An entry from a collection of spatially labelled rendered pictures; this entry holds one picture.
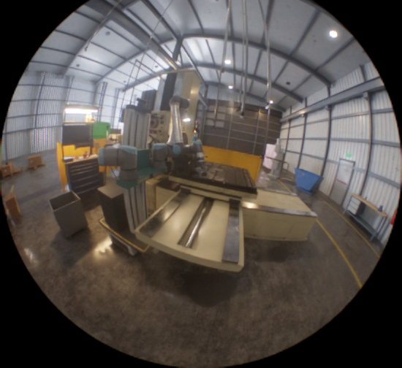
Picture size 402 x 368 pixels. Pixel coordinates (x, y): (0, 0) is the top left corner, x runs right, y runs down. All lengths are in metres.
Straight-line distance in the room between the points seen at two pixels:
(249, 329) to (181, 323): 0.68
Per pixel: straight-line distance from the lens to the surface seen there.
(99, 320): 1.72
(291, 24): 7.60
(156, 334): 1.55
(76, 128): 3.29
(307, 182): 6.64
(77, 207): 2.20
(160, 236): 1.13
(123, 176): 1.05
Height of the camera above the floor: 1.54
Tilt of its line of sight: 14 degrees down
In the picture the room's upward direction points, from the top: 8 degrees clockwise
